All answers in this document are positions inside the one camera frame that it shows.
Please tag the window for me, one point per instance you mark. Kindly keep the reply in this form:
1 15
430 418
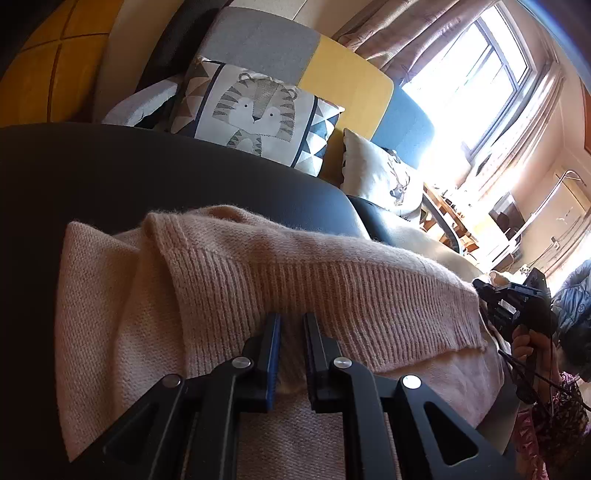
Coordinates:
475 83

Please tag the deer print pillow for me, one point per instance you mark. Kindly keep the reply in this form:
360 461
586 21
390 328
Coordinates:
383 175

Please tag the wooden wardrobe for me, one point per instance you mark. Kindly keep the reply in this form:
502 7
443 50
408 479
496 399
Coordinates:
55 60

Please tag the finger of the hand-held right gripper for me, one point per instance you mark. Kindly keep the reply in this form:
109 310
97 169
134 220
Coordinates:
482 288
501 318

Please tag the beige patterned curtain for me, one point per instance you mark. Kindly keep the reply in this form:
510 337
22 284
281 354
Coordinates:
521 134
406 37

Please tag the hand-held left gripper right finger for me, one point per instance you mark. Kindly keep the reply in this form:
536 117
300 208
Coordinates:
308 360

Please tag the grey yellow blue sofa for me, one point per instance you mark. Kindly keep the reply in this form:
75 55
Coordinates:
277 46

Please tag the wooden side table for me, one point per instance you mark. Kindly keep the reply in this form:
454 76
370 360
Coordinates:
450 217

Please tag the tiger print pillow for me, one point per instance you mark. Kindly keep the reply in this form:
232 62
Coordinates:
254 115

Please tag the person's right hand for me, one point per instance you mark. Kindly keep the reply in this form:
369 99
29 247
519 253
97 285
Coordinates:
521 344

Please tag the black monitor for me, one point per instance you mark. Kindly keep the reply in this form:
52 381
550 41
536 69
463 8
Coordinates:
505 217

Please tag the pinkish beige knit sweater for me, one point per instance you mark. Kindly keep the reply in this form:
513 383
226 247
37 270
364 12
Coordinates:
277 277

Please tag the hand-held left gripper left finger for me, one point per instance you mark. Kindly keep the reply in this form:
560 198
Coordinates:
275 350

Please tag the blue puffer jacket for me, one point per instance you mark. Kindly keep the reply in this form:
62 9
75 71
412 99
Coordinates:
572 300

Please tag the person's right forearm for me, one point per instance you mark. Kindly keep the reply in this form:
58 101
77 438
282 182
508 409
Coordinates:
554 415

